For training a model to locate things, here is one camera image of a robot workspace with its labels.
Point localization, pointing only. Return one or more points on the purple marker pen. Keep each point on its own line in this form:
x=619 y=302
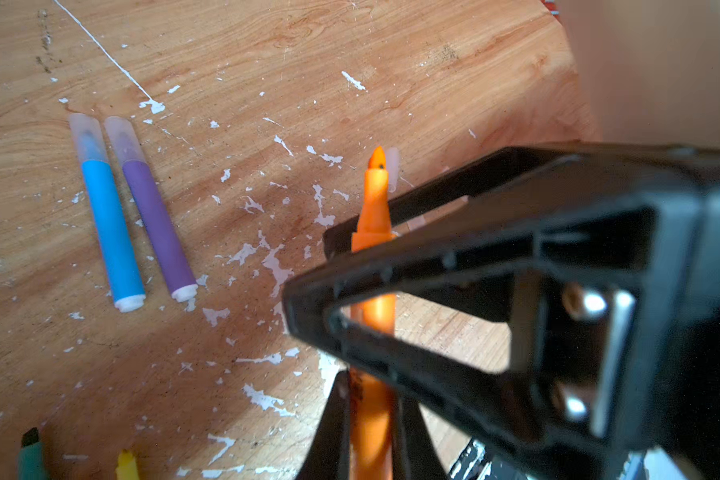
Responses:
x=168 y=250

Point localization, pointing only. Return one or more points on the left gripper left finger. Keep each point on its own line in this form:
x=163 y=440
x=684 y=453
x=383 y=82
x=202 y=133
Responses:
x=329 y=453

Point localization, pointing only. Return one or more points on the blue marker pen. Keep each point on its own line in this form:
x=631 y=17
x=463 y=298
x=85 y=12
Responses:
x=121 y=266

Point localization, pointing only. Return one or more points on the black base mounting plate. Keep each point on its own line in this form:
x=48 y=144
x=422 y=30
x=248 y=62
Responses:
x=477 y=462

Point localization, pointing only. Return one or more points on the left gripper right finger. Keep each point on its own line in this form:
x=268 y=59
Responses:
x=414 y=456

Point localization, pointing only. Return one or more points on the yellow marker pen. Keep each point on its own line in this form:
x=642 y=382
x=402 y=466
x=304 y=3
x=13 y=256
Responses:
x=127 y=467

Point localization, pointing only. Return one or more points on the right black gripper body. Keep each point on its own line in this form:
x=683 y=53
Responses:
x=667 y=390

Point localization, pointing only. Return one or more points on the clear pen cap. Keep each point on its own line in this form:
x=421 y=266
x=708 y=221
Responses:
x=393 y=160

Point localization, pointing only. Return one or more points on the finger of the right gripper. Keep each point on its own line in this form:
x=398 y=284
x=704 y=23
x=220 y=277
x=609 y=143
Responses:
x=562 y=312
x=487 y=173

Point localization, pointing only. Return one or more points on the green marker pen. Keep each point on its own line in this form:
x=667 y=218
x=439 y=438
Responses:
x=31 y=465

